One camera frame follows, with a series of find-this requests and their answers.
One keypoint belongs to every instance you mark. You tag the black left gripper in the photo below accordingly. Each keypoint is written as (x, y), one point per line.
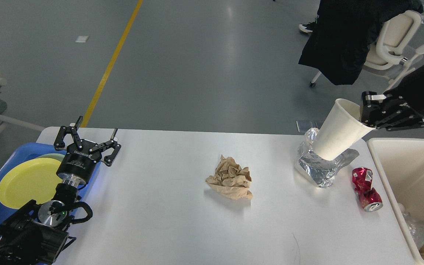
(78, 162)

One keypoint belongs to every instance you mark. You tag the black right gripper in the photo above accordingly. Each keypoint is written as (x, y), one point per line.
(384, 110)

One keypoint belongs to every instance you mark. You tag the white paper cup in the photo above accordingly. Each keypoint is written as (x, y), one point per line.
(340, 130)

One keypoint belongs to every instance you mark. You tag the yellow plastic plate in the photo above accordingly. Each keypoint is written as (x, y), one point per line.
(34, 179)

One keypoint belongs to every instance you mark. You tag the crushed red can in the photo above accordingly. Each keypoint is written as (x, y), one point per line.
(368, 197)

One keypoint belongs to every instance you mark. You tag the clear plastic wrap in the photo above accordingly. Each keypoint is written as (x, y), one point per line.
(318, 171)

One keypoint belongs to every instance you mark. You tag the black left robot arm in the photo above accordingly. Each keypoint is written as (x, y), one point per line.
(38, 230)

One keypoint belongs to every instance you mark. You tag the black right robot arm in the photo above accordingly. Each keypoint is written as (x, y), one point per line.
(399, 108)

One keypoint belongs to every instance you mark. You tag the cream plastic bin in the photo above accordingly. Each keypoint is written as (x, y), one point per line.
(400, 164)

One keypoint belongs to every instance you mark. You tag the white office chair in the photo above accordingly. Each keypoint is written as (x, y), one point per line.
(391, 46)

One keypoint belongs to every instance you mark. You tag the clear floor plate right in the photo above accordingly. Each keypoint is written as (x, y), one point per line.
(319, 123)

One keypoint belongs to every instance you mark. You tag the clear floor plate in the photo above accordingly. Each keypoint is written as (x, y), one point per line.
(304, 125)
(319, 123)

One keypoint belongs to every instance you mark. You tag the clear floor plate left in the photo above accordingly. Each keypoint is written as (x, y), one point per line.
(304, 125)

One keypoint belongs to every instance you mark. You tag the black jacket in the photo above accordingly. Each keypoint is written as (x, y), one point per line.
(343, 32)

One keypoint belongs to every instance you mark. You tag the dark sneaker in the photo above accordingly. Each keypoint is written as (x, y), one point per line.
(307, 28)

